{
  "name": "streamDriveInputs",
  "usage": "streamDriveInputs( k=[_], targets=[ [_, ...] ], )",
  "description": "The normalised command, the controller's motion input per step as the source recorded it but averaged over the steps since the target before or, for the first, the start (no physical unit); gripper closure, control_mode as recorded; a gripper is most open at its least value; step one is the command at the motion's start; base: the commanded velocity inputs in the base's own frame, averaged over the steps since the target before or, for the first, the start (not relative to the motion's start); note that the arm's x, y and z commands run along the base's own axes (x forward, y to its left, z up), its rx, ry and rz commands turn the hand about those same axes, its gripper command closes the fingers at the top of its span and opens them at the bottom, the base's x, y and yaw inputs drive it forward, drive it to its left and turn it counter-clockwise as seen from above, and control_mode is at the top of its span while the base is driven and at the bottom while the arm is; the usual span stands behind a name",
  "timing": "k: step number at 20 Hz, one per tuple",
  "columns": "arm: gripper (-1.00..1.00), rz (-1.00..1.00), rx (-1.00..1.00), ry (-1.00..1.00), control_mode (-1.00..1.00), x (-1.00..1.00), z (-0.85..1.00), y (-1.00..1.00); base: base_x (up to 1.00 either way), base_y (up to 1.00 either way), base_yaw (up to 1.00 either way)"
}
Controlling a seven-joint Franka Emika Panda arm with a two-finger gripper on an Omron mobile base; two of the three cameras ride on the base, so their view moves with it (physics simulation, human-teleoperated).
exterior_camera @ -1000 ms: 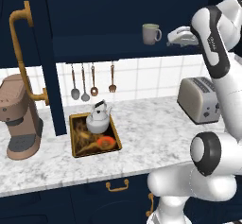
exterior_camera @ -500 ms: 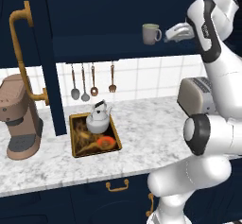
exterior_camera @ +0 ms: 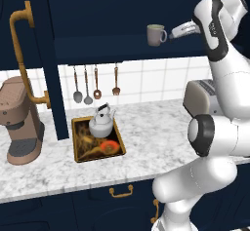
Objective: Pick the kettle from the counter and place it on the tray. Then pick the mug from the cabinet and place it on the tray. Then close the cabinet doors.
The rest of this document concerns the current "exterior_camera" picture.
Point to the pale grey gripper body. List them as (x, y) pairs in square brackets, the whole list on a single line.
[(185, 29)]

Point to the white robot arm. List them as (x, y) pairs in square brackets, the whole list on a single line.
[(224, 134)]

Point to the beige mug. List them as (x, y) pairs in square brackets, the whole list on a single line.
[(155, 35)]

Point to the navy cabinet door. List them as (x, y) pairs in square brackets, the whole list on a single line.
[(53, 79)]

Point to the dark tray with gold rim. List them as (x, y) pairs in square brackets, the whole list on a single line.
[(85, 150)]

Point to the copper hanging fork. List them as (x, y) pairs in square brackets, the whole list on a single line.
[(116, 90)]

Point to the copper hanging spoon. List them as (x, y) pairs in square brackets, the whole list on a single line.
[(97, 94)]

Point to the grey hanging ladle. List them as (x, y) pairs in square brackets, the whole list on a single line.
[(88, 99)]

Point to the grey hanging spoon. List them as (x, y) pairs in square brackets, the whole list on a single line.
[(77, 96)]

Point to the brown coffee machine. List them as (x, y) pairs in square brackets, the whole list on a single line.
[(19, 121)]

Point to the navy base cabinets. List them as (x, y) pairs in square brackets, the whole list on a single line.
[(65, 212)]

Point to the navy wall cabinet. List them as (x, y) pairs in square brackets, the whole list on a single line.
[(114, 14)]

